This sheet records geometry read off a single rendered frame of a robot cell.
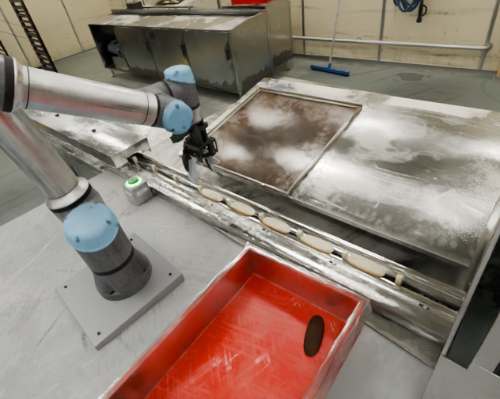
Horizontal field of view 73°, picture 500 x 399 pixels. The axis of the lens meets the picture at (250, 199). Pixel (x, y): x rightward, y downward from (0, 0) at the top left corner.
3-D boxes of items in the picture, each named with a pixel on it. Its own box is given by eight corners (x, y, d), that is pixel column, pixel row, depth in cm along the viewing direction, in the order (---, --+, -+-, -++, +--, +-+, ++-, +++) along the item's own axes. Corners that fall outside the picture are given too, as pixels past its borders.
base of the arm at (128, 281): (110, 311, 86) (92, 289, 79) (91, 278, 95) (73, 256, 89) (161, 275, 92) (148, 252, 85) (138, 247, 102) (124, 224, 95)
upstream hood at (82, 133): (12, 117, 211) (4, 104, 206) (40, 105, 221) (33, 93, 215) (118, 172, 139) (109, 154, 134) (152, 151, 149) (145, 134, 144)
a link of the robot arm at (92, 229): (94, 282, 81) (65, 245, 72) (80, 251, 90) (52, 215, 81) (139, 253, 85) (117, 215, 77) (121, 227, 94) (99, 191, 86)
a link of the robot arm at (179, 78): (155, 70, 91) (183, 61, 94) (167, 108, 97) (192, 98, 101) (168, 76, 85) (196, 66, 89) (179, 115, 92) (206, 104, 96)
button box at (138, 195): (130, 207, 129) (119, 184, 122) (146, 195, 133) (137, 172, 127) (142, 214, 125) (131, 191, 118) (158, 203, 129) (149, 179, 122)
